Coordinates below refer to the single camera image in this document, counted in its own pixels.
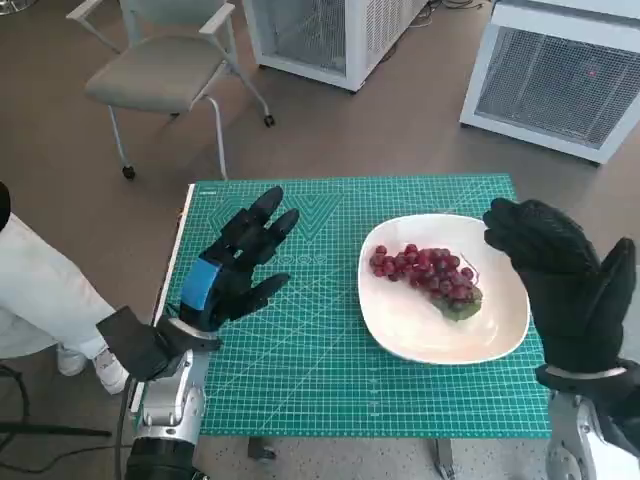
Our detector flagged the thin cables behind cabinets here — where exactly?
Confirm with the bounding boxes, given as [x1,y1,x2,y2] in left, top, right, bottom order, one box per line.
[414,0,494,26]

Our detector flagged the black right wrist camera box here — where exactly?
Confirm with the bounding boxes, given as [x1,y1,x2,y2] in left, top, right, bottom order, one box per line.
[607,357,640,426]

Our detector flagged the white square plate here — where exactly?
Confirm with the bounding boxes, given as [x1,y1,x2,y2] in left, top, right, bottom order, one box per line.
[357,213,531,365]

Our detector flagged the grey chair with white frame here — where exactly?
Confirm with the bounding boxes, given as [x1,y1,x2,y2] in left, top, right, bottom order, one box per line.
[64,0,277,181]

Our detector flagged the green cutting mat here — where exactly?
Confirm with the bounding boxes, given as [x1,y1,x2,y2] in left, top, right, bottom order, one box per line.
[154,172,554,439]

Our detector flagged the black looped floor cable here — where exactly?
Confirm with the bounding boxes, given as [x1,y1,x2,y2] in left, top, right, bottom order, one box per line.
[0,362,29,451]

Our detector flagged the black floor bar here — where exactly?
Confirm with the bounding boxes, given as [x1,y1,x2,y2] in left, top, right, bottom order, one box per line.
[0,422,112,440]

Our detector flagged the wide white mesh cabinet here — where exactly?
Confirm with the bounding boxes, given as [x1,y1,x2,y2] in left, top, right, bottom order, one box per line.
[459,0,640,165]

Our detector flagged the tall white mesh cabinet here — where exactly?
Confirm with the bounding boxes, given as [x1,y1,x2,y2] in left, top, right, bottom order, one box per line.
[241,0,431,94]

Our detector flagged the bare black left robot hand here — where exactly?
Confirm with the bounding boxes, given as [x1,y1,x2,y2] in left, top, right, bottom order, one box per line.
[177,185,301,334]

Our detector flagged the metal table leg bracket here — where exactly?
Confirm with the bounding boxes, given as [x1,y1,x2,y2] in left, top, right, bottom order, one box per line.
[433,438,456,479]
[248,437,278,460]

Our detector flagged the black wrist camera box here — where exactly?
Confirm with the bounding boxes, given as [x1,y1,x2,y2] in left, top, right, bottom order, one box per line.
[95,305,174,384]
[607,357,640,426]

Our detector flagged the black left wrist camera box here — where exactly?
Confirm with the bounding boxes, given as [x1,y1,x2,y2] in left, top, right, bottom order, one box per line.
[95,305,174,384]

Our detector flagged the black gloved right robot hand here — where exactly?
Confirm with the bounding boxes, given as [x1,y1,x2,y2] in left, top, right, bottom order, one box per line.
[482,197,639,377]

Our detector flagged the red toy grape bunch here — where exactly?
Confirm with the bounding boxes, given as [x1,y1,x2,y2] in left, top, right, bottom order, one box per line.
[368,243,485,322]

